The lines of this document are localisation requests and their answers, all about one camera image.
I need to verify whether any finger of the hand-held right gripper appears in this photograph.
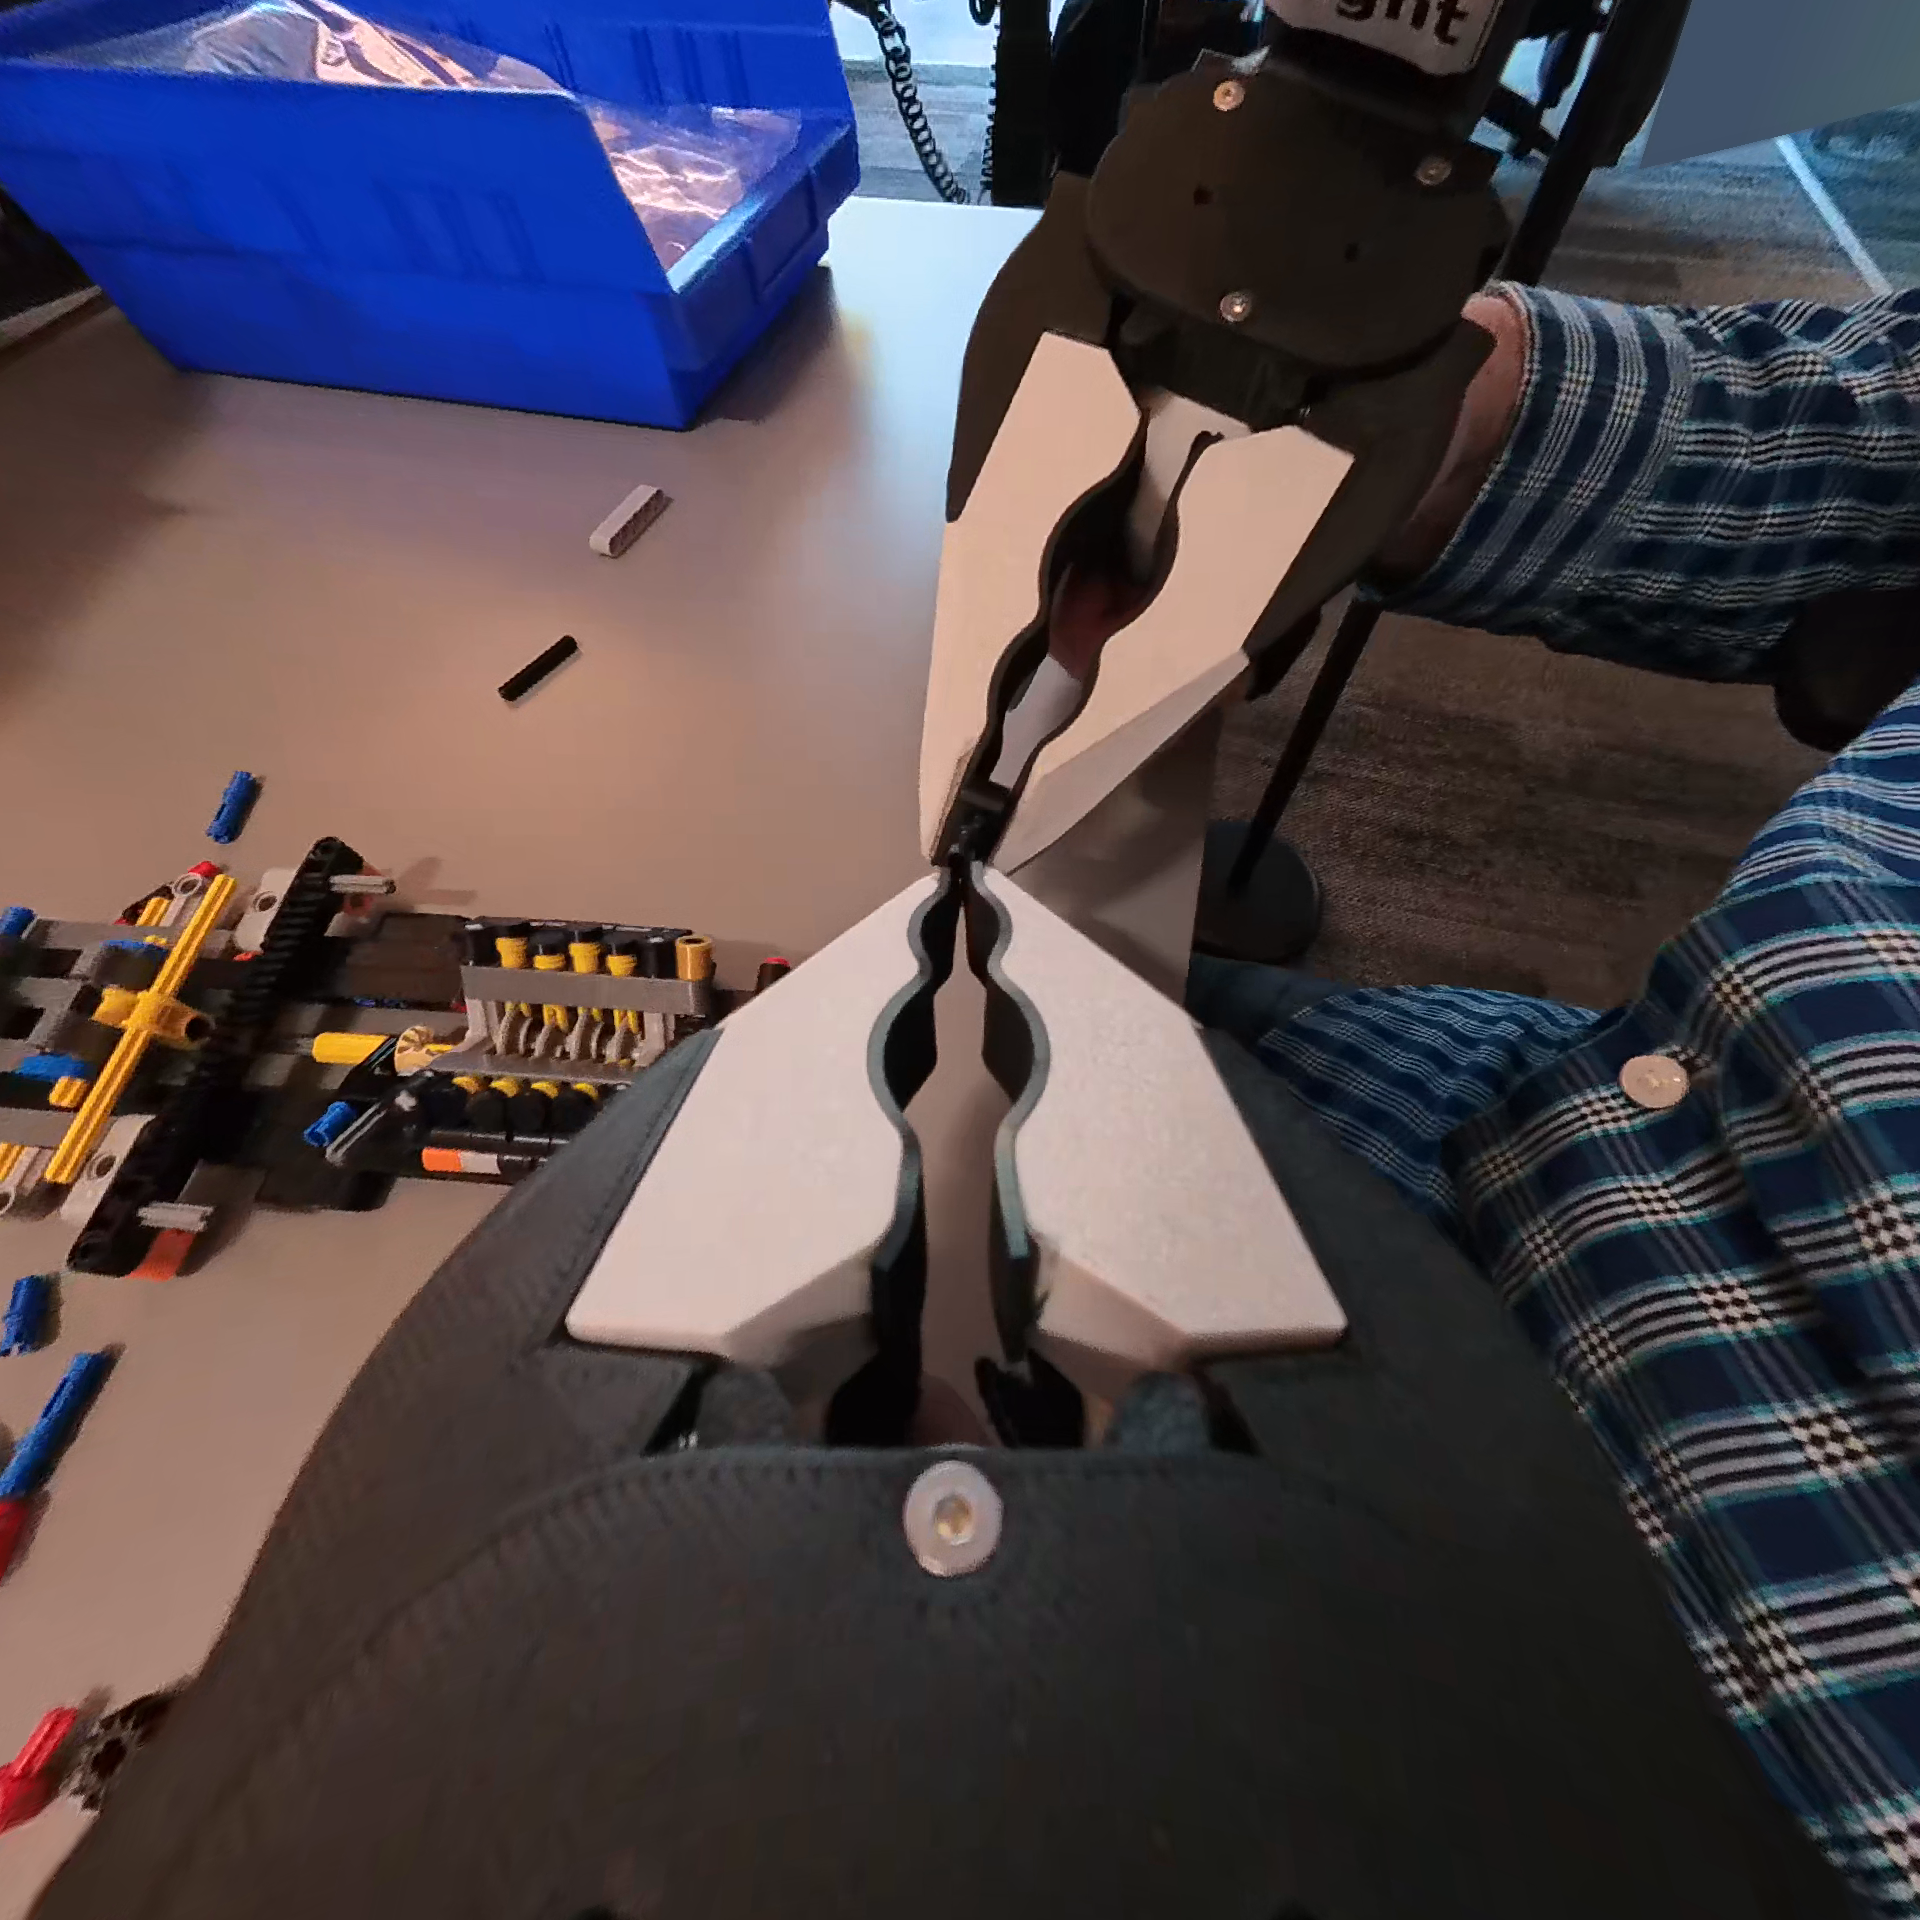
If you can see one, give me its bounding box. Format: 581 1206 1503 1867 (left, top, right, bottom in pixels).
915 329 1154 868
982 428 1362 974

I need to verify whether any lego vehicle assembly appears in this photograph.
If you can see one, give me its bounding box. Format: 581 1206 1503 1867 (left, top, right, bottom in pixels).
0 836 798 1285

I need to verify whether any person's right forearm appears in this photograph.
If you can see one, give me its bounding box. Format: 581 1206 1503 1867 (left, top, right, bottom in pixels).
1371 280 1920 692

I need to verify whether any black coiled cable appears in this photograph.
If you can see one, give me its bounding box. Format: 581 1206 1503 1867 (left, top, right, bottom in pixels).
871 0 977 204

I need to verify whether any person in plaid shirt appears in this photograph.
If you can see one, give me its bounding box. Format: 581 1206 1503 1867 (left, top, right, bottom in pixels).
1185 720 1920 1920

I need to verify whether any wide blue plastic bin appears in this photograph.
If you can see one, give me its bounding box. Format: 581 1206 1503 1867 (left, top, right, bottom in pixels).
0 0 863 433

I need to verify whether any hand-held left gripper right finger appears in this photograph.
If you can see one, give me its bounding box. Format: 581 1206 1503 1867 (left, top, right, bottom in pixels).
977 871 1353 1439

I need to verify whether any clear plastic bag in bin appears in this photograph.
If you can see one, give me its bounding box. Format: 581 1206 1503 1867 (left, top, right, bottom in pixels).
29 0 812 288

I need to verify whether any black pole stand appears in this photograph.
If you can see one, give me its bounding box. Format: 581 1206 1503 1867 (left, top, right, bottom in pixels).
1190 0 1652 965

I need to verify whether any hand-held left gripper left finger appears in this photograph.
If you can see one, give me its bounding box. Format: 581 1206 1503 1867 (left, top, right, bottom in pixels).
562 873 962 1444

